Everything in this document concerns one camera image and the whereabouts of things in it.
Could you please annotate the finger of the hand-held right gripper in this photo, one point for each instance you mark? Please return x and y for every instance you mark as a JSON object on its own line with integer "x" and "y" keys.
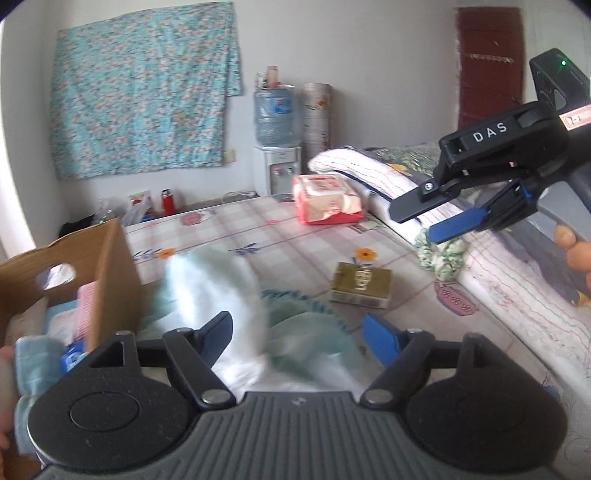
{"x": 415, "y": 203}
{"x": 457, "y": 226}

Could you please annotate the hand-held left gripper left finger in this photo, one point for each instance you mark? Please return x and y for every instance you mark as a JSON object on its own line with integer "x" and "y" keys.
{"x": 214, "y": 339}

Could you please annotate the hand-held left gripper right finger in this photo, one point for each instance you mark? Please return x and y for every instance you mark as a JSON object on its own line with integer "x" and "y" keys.
{"x": 381, "y": 339}

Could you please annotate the white plastic bag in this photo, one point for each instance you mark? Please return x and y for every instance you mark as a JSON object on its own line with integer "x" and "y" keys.
{"x": 221, "y": 286}

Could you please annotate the gold box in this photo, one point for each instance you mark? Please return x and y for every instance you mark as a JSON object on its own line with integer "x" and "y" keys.
{"x": 362, "y": 286}

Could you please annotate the brown cardboard box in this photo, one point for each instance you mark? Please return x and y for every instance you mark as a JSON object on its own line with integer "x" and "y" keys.
{"x": 115, "y": 277}

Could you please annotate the person's right hand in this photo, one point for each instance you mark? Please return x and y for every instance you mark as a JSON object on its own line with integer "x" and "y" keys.
{"x": 581, "y": 263}

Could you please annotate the green and white scrunchie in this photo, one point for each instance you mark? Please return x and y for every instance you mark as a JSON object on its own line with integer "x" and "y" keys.
{"x": 441, "y": 256}

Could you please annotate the green leaf print pillow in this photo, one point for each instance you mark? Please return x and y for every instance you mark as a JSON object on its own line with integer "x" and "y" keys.
{"x": 401, "y": 159}

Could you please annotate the white stitched quilt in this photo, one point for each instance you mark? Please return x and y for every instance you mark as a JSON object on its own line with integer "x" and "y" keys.
{"x": 508, "y": 277}

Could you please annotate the brown door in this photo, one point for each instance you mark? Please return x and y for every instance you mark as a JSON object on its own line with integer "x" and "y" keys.
{"x": 489, "y": 69}

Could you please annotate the metal hook rack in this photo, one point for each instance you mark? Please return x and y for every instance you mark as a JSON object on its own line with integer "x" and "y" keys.
{"x": 490, "y": 58}

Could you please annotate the orange wet wipes pack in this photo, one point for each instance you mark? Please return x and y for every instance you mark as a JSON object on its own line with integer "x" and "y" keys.
{"x": 323, "y": 198}

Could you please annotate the checkered floral bed sheet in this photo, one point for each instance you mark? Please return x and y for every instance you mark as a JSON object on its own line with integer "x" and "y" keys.
{"x": 295, "y": 249}

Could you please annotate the rolled floral mat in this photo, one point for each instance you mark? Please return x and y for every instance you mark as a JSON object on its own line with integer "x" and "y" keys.
{"x": 317, "y": 120}

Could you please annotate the pink ribbed cloth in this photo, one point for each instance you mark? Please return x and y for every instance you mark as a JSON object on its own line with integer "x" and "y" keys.
{"x": 86, "y": 311}

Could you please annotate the white water dispenser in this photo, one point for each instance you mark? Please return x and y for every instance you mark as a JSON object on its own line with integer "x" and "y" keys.
{"x": 277, "y": 170}

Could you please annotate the red thermos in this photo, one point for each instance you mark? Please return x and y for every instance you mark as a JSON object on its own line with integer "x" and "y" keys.
{"x": 168, "y": 203}

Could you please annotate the clear plastic bag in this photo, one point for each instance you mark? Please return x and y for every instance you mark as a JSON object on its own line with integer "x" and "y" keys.
{"x": 136, "y": 214}

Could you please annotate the red and white packet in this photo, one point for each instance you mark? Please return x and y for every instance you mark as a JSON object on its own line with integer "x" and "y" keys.
{"x": 140, "y": 199}

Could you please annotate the blue water jug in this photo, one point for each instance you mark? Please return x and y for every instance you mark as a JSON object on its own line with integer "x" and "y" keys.
{"x": 274, "y": 115}

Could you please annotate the dark bag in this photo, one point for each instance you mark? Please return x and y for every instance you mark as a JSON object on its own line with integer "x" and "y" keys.
{"x": 78, "y": 229}

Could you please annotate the pink bottle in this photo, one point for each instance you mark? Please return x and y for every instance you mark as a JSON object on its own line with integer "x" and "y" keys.
{"x": 272, "y": 76}

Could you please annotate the teal floral hanging cloth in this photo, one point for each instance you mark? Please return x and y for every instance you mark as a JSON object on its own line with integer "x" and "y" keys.
{"x": 138, "y": 92}

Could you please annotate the wall socket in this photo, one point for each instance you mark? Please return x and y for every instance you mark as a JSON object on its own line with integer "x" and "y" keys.
{"x": 229, "y": 157}

